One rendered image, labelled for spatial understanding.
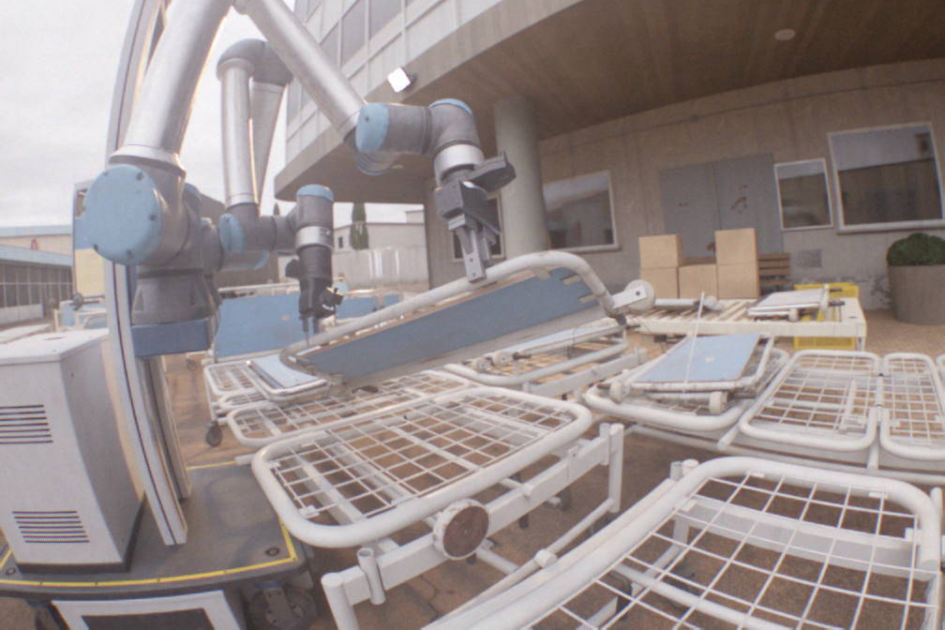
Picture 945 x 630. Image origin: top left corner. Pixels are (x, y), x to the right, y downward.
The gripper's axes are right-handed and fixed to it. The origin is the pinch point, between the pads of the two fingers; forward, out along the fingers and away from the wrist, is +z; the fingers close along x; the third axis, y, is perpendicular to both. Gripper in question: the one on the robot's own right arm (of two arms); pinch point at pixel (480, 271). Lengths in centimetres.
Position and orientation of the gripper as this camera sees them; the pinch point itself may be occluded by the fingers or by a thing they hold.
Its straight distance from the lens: 64.7
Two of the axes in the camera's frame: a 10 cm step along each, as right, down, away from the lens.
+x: -5.0, -2.3, -8.3
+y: -8.5, 3.3, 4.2
